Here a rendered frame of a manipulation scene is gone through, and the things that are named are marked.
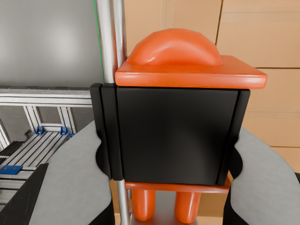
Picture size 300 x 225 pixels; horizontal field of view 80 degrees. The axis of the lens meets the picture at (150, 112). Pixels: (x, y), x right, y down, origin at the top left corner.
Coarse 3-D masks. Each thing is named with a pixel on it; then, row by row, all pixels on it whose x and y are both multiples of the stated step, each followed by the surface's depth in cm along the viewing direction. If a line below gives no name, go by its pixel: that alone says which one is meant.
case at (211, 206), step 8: (112, 184) 46; (112, 192) 44; (112, 200) 42; (128, 200) 42; (200, 200) 41; (208, 200) 41; (216, 200) 41; (224, 200) 41; (200, 208) 40; (208, 208) 40; (216, 208) 39; (120, 216) 39; (200, 216) 38; (208, 216) 38; (216, 216) 38; (200, 224) 39; (208, 224) 39; (216, 224) 39
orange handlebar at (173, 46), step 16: (160, 32) 10; (176, 32) 10; (192, 32) 10; (144, 48) 10; (160, 48) 10; (176, 48) 9; (192, 48) 9; (208, 48) 10; (144, 64) 10; (160, 64) 10; (176, 64) 10; (192, 64) 10; (208, 64) 10; (144, 192) 15; (176, 192) 16; (192, 192) 14; (144, 208) 16; (176, 208) 16; (192, 208) 15
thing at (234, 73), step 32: (128, 64) 10; (224, 64) 10; (128, 96) 9; (160, 96) 9; (192, 96) 9; (224, 96) 9; (128, 128) 10; (160, 128) 10; (192, 128) 10; (224, 128) 10; (128, 160) 11; (160, 160) 11; (192, 160) 11; (224, 160) 11; (224, 192) 12
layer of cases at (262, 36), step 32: (128, 0) 66; (160, 0) 65; (192, 0) 65; (224, 0) 64; (256, 0) 63; (288, 0) 63; (128, 32) 71; (224, 32) 69; (256, 32) 68; (288, 32) 67; (256, 64) 74; (288, 64) 73; (256, 96) 80; (288, 96) 79; (256, 128) 87; (288, 128) 86; (288, 160) 95
